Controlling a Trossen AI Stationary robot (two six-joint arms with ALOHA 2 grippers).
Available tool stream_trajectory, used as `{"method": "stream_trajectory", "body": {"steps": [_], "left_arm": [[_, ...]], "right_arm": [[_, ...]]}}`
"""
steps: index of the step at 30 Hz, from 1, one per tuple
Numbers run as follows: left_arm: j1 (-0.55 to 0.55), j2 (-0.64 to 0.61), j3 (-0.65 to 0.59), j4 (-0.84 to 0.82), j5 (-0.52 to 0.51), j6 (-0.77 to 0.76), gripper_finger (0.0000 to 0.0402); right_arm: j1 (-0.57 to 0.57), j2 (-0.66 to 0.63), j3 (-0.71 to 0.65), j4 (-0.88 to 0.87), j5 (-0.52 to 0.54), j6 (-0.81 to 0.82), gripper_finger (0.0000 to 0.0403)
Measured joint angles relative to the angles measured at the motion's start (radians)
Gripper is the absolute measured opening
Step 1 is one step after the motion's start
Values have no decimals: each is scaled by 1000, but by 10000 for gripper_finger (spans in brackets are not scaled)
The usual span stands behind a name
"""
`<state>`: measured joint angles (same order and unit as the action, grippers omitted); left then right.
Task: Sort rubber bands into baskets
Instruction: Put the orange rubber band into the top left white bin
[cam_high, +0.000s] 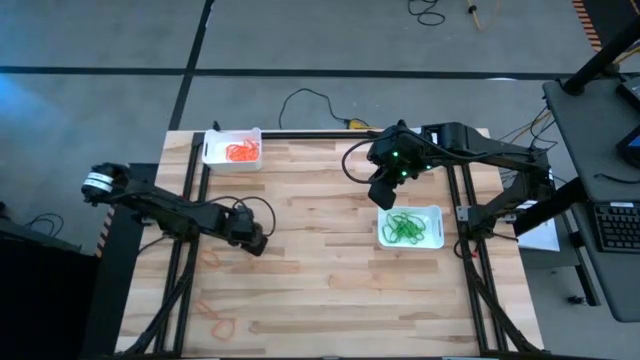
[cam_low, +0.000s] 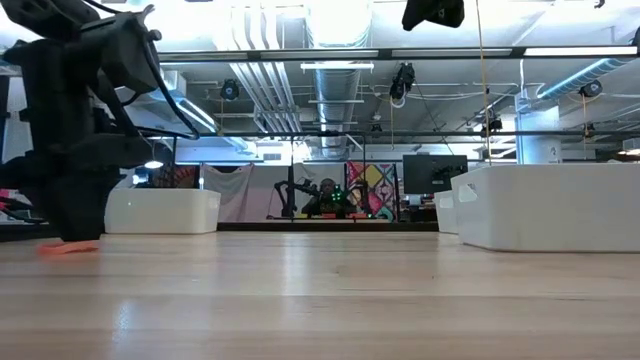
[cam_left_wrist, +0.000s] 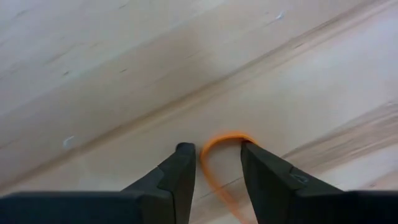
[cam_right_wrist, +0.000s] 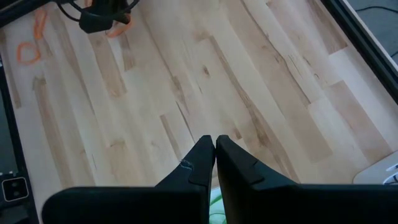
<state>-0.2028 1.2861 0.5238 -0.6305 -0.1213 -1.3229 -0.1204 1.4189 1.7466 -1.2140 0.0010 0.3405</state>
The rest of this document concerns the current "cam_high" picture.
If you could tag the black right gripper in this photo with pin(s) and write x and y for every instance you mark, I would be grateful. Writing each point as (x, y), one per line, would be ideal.
(415, 150)

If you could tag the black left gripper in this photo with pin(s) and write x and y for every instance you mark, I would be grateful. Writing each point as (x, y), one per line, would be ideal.
(237, 239)

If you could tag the green rubber band pile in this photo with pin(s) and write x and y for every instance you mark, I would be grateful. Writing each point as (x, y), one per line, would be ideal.
(402, 227)

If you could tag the white plastic basket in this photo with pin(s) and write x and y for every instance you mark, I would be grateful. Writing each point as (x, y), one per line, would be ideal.
(215, 160)
(435, 240)

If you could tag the orange rubber band pile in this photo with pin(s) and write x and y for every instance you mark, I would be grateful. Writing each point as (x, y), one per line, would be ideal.
(242, 151)

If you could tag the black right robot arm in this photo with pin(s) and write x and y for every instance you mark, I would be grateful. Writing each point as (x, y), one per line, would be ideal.
(500, 155)

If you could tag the black arm base platform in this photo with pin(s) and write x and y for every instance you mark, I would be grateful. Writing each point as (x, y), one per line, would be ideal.
(120, 300)

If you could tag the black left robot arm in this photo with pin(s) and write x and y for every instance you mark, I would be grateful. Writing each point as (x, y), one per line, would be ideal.
(165, 212)

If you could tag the yellow power plug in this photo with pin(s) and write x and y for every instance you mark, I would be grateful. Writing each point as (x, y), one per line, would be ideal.
(357, 123)

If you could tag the orange black hazard tape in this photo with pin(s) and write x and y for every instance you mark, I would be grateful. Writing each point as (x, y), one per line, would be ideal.
(106, 230)
(587, 25)

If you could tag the white paper sheet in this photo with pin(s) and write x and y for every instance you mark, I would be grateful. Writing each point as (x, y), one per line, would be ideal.
(542, 237)

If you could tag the black stand pole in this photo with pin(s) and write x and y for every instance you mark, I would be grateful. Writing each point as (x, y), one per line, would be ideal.
(550, 207)
(600, 57)

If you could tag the grey side desk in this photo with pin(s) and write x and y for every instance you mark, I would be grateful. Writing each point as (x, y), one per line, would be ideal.
(590, 130)

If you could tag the small black floor object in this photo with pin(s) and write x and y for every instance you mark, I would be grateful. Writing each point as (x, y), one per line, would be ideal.
(576, 300)

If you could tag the black side cabinet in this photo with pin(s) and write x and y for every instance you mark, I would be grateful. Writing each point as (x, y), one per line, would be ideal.
(40, 300)

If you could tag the black keyboard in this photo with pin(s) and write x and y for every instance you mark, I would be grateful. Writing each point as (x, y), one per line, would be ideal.
(617, 227)

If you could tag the black tablet screen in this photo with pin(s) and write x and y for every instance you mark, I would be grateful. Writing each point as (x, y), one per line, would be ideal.
(631, 147)

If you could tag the black desk device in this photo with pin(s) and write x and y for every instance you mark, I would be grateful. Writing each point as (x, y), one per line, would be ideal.
(631, 92)

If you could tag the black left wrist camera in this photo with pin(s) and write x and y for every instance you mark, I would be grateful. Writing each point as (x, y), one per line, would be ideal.
(243, 220)

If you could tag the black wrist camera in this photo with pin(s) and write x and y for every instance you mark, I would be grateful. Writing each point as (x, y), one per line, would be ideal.
(380, 150)
(243, 220)

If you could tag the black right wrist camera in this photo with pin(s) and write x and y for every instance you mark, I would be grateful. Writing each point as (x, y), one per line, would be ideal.
(380, 150)

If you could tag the black aluminium table frame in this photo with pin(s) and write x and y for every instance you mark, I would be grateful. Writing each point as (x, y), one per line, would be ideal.
(325, 135)

